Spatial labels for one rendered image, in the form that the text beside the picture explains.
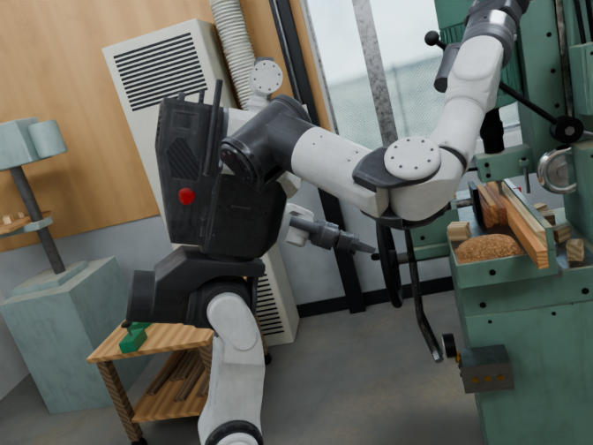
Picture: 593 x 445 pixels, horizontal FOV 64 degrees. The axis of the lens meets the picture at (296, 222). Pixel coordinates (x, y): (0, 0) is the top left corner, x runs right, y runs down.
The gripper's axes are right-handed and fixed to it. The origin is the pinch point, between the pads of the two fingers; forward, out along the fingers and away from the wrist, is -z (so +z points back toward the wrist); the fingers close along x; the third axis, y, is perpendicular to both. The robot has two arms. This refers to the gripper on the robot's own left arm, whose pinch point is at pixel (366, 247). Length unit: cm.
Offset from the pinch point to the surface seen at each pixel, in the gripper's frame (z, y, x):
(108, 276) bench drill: 130, -79, -98
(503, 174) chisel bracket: -27.0, 34.1, 22.8
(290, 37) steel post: 64, 77, -95
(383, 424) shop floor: -31, -72, -30
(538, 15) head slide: -19, 70, 34
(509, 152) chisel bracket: -26, 40, 24
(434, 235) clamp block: -15.3, 13.0, 23.1
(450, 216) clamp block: -17.3, 19.3, 24.5
